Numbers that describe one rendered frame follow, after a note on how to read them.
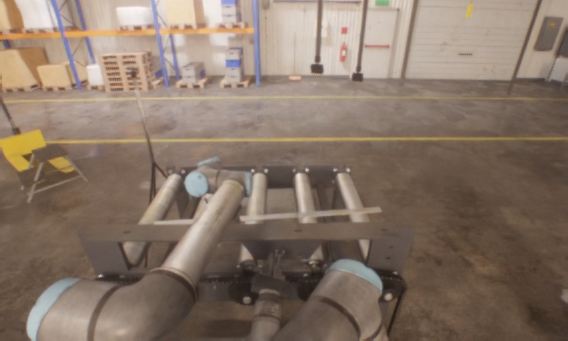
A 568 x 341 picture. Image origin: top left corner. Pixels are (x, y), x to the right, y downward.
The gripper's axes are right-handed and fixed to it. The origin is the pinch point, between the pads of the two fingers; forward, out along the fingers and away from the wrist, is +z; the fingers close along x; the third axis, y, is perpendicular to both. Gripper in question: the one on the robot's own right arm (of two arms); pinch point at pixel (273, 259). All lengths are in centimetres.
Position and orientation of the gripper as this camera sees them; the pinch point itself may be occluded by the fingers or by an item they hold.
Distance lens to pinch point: 114.4
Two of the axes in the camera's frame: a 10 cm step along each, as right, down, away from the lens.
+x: -9.2, -3.4, -2.1
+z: 0.8, -6.6, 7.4
